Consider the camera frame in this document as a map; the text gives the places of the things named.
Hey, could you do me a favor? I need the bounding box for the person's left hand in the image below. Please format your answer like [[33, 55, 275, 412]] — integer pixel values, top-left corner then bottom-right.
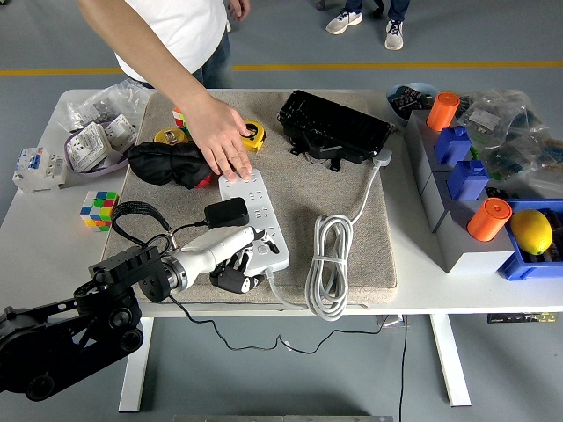
[[228, 0, 252, 22]]

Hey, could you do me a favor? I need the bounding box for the person's right hand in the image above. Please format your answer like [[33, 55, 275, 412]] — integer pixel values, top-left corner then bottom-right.
[[184, 98, 254, 181]]

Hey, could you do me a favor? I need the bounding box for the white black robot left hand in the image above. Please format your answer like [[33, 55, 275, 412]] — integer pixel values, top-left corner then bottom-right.
[[178, 225, 282, 295]]

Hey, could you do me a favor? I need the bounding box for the thin black plug cord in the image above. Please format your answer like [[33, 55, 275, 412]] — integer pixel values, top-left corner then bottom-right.
[[168, 219, 383, 354]]

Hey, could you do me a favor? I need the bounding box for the white power strip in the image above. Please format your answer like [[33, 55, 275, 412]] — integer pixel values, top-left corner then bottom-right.
[[218, 171, 290, 279]]

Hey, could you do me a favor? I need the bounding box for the white-sided puzzle cube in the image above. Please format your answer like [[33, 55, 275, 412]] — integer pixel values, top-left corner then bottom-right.
[[172, 106, 191, 133]]

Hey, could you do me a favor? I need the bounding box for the yellow black round tape measure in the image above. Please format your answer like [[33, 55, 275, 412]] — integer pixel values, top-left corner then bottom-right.
[[152, 127, 191, 145]]

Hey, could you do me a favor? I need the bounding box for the black fabric pouch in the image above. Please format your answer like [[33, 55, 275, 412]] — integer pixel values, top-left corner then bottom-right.
[[126, 141, 215, 190]]

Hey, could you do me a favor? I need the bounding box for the person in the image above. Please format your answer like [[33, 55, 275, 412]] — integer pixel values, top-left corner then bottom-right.
[[78, 0, 252, 89], [325, 0, 413, 51]]

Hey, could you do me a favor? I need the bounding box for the grey-brown mat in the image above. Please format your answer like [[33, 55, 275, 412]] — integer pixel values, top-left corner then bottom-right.
[[95, 90, 399, 309]]

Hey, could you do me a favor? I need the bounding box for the purple bowl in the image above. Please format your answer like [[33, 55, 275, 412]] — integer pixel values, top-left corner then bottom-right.
[[63, 122, 133, 176]]

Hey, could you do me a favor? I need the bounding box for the black plastic tray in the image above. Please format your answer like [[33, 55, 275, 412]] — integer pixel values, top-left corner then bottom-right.
[[276, 90, 396, 173]]

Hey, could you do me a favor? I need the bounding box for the clear bag of parts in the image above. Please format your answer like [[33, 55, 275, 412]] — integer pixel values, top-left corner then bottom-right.
[[65, 78, 151, 133]]

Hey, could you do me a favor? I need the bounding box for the colourful puzzle cube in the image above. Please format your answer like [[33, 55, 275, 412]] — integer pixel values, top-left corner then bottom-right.
[[78, 190, 121, 232]]

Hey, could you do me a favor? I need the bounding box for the white table leg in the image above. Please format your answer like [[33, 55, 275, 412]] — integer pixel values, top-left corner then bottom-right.
[[428, 314, 472, 408], [117, 316, 155, 413]]

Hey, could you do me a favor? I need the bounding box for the blue bowl of circuit boards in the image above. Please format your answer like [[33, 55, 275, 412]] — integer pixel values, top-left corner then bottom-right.
[[385, 82, 441, 125]]

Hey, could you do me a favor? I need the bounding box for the white circuit breaker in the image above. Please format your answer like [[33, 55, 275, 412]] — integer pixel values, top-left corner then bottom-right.
[[11, 147, 69, 193]]

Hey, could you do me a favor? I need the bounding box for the grey box under table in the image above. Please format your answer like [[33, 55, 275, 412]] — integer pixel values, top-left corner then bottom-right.
[[377, 315, 411, 329]]

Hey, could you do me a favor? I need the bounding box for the orange cylinder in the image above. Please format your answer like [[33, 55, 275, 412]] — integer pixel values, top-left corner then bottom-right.
[[425, 91, 462, 133], [466, 197, 514, 243]]

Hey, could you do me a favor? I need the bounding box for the blue block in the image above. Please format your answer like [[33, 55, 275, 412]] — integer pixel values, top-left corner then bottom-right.
[[434, 126, 474, 167], [446, 159, 491, 201]]

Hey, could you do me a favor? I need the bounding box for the clear bag of components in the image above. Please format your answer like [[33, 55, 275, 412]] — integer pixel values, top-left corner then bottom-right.
[[455, 89, 551, 149], [477, 131, 563, 199]]

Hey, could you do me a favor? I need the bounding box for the blue bin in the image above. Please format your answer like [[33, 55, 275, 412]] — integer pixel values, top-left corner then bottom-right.
[[496, 198, 563, 282]]

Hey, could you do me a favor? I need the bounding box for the black table control panel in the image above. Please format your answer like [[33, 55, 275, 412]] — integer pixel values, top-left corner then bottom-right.
[[486, 311, 554, 325]]

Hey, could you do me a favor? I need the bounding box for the yellow lemon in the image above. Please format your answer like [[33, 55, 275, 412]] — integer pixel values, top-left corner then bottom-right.
[[509, 208, 554, 256]]

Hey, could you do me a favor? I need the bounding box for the yellow tape measure with strap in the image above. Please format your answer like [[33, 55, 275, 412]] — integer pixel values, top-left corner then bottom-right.
[[239, 120, 268, 153]]

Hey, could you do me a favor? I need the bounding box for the small white wall socket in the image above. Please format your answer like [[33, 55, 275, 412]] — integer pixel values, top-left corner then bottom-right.
[[104, 113, 138, 153]]

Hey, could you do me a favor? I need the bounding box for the white power strip cord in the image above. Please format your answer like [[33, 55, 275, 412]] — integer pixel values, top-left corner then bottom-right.
[[263, 148, 393, 322]]

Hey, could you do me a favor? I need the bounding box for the large white wall socket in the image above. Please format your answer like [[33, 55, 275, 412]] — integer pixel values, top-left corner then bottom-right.
[[65, 121, 113, 172]]

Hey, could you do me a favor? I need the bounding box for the black hanging cable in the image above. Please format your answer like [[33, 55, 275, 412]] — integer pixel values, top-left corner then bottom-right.
[[398, 314, 410, 422]]

